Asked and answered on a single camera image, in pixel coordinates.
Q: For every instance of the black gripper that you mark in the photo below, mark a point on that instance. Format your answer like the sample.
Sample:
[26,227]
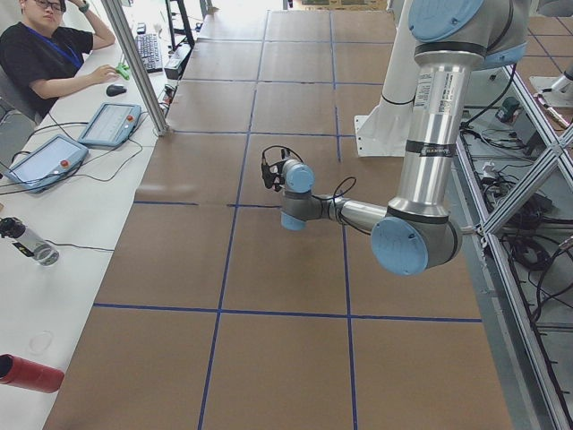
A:
[278,181]

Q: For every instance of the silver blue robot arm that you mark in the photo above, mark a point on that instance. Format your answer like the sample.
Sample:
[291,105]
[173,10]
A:
[414,232]

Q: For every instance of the far blue teach pendant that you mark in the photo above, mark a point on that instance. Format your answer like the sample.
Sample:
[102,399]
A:
[111,125]

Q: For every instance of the blue teach pendant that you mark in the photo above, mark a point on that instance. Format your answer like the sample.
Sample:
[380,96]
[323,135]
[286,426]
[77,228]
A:
[52,162]
[111,125]

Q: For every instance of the black computer mouse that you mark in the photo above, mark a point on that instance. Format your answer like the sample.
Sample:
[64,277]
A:
[113,90]

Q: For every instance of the black keyboard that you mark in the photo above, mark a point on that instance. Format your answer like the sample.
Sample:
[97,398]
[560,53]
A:
[149,51]

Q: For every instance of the green plastic tool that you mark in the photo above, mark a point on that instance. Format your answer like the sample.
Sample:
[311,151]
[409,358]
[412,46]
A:
[123,70]

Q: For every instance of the near blue teach pendant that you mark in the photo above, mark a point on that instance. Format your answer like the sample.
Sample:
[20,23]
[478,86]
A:
[52,162]

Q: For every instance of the clear water bottle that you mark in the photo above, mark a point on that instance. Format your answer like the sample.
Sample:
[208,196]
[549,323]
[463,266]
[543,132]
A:
[28,242]

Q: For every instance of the seated person black shirt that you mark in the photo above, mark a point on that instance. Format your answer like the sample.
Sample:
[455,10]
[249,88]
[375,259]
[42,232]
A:
[42,57]

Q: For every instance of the red cylinder bottle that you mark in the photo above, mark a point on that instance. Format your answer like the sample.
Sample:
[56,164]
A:
[22,373]

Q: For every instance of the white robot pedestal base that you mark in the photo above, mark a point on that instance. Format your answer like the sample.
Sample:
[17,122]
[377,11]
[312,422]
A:
[384,131]

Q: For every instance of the aluminium frame post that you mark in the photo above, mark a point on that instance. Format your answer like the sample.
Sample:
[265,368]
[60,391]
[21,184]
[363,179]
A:
[123,33]

